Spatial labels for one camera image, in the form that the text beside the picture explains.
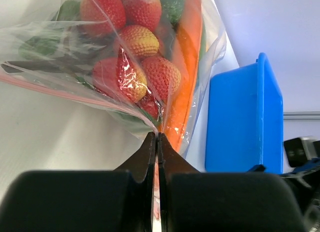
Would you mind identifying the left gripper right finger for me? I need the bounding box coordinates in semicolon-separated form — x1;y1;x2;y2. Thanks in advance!
157;134;307;232

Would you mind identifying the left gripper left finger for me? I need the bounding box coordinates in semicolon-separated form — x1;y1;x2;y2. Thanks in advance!
0;132;157;232

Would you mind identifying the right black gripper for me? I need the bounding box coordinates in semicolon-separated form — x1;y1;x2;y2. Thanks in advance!
246;158;320;232

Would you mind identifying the clear zip top bag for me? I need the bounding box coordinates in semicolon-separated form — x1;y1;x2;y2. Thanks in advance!
0;0;226;154

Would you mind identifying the fake lychee bunch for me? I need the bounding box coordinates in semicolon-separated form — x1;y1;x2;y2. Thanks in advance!
6;0;182;127

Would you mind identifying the blue plastic bin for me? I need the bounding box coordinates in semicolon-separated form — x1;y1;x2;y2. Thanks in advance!
204;53;284;174

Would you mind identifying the orange papaya slice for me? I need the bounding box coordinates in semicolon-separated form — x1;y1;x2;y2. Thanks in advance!
162;0;203;153

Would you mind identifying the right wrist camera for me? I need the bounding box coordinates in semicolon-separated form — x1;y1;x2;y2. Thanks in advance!
283;136;320;168

